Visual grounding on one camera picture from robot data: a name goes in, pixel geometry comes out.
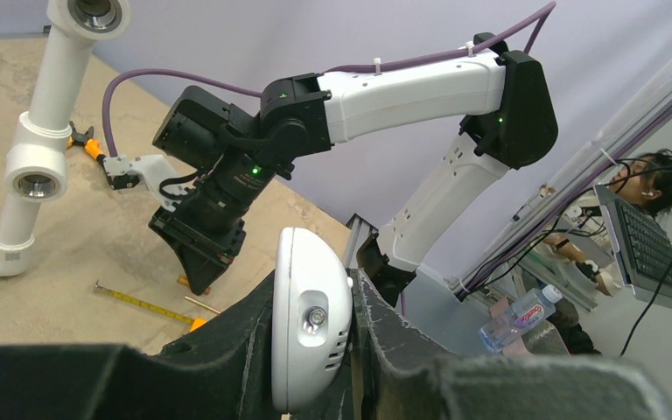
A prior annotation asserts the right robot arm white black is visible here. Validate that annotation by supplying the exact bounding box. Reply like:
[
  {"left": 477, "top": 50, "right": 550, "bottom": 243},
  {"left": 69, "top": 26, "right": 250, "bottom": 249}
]
[{"left": 144, "top": 32, "right": 558, "bottom": 302}]

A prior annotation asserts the yellow tape measure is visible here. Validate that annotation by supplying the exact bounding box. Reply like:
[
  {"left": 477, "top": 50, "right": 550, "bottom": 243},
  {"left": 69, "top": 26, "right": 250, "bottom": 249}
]
[{"left": 94, "top": 281, "right": 207, "bottom": 332}]

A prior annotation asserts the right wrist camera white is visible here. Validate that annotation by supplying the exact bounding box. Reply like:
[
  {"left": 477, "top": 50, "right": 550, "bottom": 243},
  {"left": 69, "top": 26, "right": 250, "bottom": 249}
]
[{"left": 101, "top": 154, "right": 191, "bottom": 212}]

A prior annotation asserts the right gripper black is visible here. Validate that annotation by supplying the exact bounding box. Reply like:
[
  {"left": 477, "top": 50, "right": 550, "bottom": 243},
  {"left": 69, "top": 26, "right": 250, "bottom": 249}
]
[{"left": 148, "top": 207, "right": 246, "bottom": 296}]

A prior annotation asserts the clear plastic water bottle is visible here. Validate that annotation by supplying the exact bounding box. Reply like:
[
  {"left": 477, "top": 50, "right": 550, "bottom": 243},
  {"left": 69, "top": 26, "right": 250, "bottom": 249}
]
[{"left": 479, "top": 284, "right": 563, "bottom": 353}]

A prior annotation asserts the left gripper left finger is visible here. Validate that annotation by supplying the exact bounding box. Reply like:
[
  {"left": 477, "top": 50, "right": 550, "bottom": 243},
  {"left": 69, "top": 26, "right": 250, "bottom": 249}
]
[{"left": 0, "top": 276, "right": 278, "bottom": 419}]

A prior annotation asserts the black computer keyboard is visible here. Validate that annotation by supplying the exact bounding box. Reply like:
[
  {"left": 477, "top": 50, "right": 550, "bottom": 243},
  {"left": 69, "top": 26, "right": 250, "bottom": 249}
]
[{"left": 593, "top": 185, "right": 672, "bottom": 310}]

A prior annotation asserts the small brown allen key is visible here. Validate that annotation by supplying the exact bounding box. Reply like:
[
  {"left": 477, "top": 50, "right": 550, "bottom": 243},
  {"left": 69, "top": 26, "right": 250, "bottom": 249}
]
[{"left": 183, "top": 296, "right": 221, "bottom": 315}]

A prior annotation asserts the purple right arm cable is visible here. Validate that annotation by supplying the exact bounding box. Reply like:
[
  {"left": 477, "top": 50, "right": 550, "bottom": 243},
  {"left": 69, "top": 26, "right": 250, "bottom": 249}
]
[{"left": 101, "top": 1, "right": 557, "bottom": 158}]

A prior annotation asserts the seated person in background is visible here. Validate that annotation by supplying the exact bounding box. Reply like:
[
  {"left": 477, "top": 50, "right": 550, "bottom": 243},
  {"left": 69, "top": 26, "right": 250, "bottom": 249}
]
[{"left": 535, "top": 149, "right": 672, "bottom": 356}]

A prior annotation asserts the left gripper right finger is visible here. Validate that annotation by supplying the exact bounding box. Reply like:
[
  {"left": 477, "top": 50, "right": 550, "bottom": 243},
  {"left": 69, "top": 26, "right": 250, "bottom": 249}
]
[{"left": 350, "top": 269, "right": 672, "bottom": 419}]

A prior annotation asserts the white PVC pipe frame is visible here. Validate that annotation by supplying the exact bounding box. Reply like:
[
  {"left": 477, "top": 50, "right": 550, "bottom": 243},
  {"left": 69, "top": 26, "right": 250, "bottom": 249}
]
[{"left": 0, "top": 0, "right": 131, "bottom": 277}]

